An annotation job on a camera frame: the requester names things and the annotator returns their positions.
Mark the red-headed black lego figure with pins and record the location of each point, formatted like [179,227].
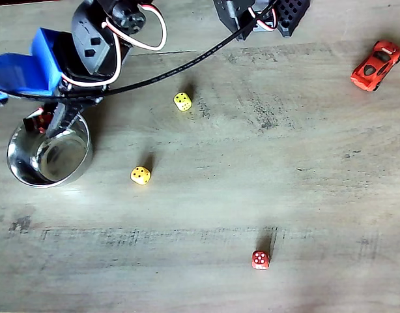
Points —
[40,121]

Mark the shiny steel bowl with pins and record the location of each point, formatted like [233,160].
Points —
[56,156]

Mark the orange-yellow die black pips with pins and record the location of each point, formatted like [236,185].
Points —
[140,175]

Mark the pale yellow die black pips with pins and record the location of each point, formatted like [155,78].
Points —
[182,101]

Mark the red die white pips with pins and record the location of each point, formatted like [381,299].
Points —
[260,259]

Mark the red toy car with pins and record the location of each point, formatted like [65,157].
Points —
[376,65]

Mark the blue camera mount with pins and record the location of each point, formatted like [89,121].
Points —
[17,71]

